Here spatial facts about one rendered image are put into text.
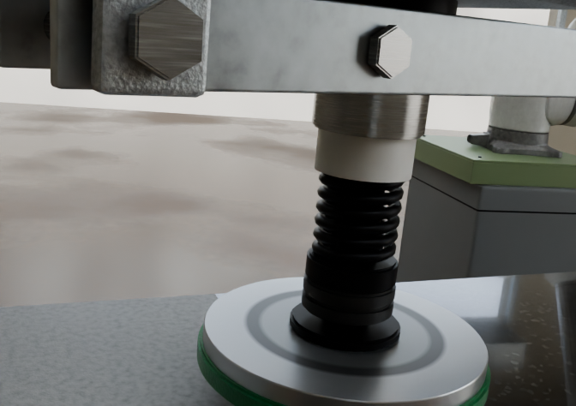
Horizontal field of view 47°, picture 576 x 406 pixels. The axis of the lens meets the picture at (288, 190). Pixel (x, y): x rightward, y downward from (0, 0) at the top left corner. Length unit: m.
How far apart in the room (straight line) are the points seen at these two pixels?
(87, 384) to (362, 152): 0.27
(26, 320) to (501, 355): 0.43
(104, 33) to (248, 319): 0.29
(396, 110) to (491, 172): 1.18
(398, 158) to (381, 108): 0.04
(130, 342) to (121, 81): 0.35
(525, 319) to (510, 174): 0.92
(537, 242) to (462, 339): 1.20
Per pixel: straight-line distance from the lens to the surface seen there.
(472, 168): 1.59
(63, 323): 0.63
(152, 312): 0.65
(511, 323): 0.73
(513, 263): 1.70
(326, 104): 0.45
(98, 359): 0.57
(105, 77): 0.28
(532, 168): 1.67
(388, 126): 0.44
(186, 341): 0.60
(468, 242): 1.64
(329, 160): 0.45
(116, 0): 0.28
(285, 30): 0.35
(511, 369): 0.63
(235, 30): 0.33
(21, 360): 0.58
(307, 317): 0.50
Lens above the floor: 1.09
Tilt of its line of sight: 13 degrees down
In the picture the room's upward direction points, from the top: 5 degrees clockwise
